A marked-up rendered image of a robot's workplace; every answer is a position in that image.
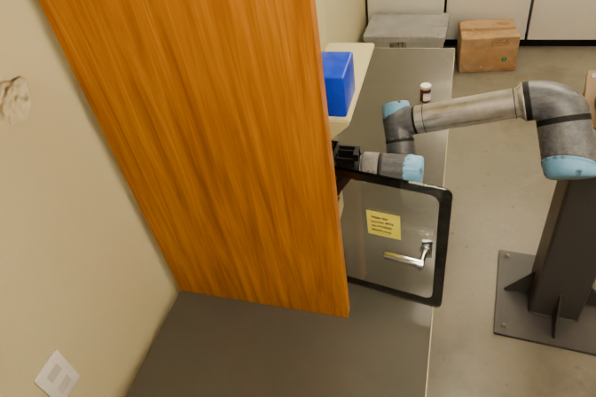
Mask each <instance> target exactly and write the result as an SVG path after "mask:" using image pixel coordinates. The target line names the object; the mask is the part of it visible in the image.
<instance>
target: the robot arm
mask: <svg viewBox="0 0 596 397"><path fill-rule="evenodd" d="M382 115H383V120H382V122H383V124H384V131H385V138H386V147H387V153H380V152H361V146H351V145H340V142H339V141H334V140H331V141H332V142H333V144H334V146H332V149H333V163H334V165H335V166H336V167H344V168H348V169H353V170H357V171H362V172H367V173H372V174H376V175H384V176H389V177H394V178H398V179H404V180H408V181H413V182H417V183H422V181H423V174H424V158H423V157H422V156H419V155H416V153H415V146H414V137H413V135H415V134H422V133H427V132H433V131H439V130H445V129H451V128H462V127H467V126H473V125H479V124H484V123H491V122H496V121H507V120H512V119H519V118H521V119H523V120H525V121H536V124H537V136H538V143H539V150H540V157H541V162H540V163H541V167H542V169H543V173H544V176H545V177H546V178H547V179H550V180H579V179H589V178H594V177H596V128H595V127H594V126H593V125H592V112H591V107H590V106H589V103H588V102H587V100H586V99H585V97H584V96H583V95H582V94H581V93H579V92H578V91H577V90H574V89H573V88H571V87H569V86H568V85H565V84H562V83H559V82H552V81H546V80H533V81H527V82H520V84H519V85H518V86H517V87H516V88H511V89H507V90H498V91H492V92H488V93H482V94H478V95H473V96H468V97H459V98H454V99H449V100H444V101H439V102H434V103H429V104H424V105H415V106H410V104H409V102H408V101H406V100H399V101H393V102H389V103H386V104H385V105H384V106H383V107H382Z"/></svg>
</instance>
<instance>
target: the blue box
mask: <svg viewBox="0 0 596 397"><path fill-rule="evenodd" d="M321 55H322V63H323V71H324V78H325V93H326V102H327V110H328V116H337V117H346V116H347V114H348V111H349V107H350V104H351V101H352V98H353V96H354V93H355V89H356V87H355V75H354V61H353V52H351V51H321Z"/></svg>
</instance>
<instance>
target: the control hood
mask: <svg viewBox="0 0 596 397"><path fill-rule="evenodd" d="M373 48H374V44H373V43H329V44H327V46H326V48H325V51H351V52H353V61H354V75H355V87H356V89H355V93H354V96H353V98H352V101H351V104H350V107H349V111H348V114H347V116H346V117H337V116H328V117H329V125H330V133H331V140H332V139H333V138H335V137H336V136H337V135H338V134H340V133H341V132H342V131H343V130H344V129H345V128H346V127H347V126H348V125H349V124H350V121H351V118H352V114H353V112H354V109H355V106H356V103H357V99H358V96H359V92H360V90H361V87H362V84H363V81H364V78H365V73H366V70H367V67H368V65H369V62H370V59H371V56H372V54H373Z"/></svg>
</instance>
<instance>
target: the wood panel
mask: <svg viewBox="0 0 596 397"><path fill-rule="evenodd" d="M38 1H39V3H40V5H41V6H42V8H43V11H44V13H45V15H46V17H47V19H48V21H49V23H50V25H51V28H52V30H53V32H54V34H55V36H56V37H57V39H58V41H59V44H60V46H61V48H62V50H63V51H64V53H65V55H66V57H67V60H68V62H69V64H70V66H71V68H72V70H73V72H74V75H75V77H76V79H77V81H78V82H79V84H80V86H81V88H82V91H83V93H84V95H85V97H86V98H87V100H88V102H89V104H90V107H91V109H92V112H93V113H94V115H95V117H96V119H97V121H98V124H99V126H100V127H101V129H102V131H103V133H104V135H105V137H106V140H107V142H108V143H109V145H110V147H111V149H112V151H113V153H114V157H115V158H116V160H117V162H118V164H119V166H120V168H121V170H122V172H123V174H124V176H125V178H126V180H127V182H128V184H129V187H130V188H131V190H132V192H133V194H134V196H135V198H136V200H137V203H138V205H139V207H140V209H141V211H142V213H143V215H144V217H145V219H146V221H147V223H148V225H149V227H150V229H151V231H152V233H153V235H154V237H155V239H156V241H157V243H158V245H159V248H160V249H161V252H162V254H163V256H164V258H165V260H166V262H167V263H168V265H169V268H170V270H171V272H172V274H173V276H174V278H175V279H176V282H177V284H178V286H179V288H180V290H181V291H185V292H196V293H201V294H207V295H212V296H217V297H223V298H228V299H234V300H244V301H250V302H255V303H261V304H266V305H272V306H277V307H287V308H292V309H299V310H304V311H310V312H315V313H320V314H326V315H336V316H341V317H348V318H349V311H350V304H349V289H348V282H347V274H346V266H345V258H344V250H343V243H342V234H341V219H340V211H339V203H338V196H337V188H336V180H335V172H334V163H333V149H332V141H331V133H330V125H329V117H328V110H327V102H326V93H325V78H324V71H323V63H322V55H321V47H320V39H319V31H318V16H317V8H316V0H38Z"/></svg>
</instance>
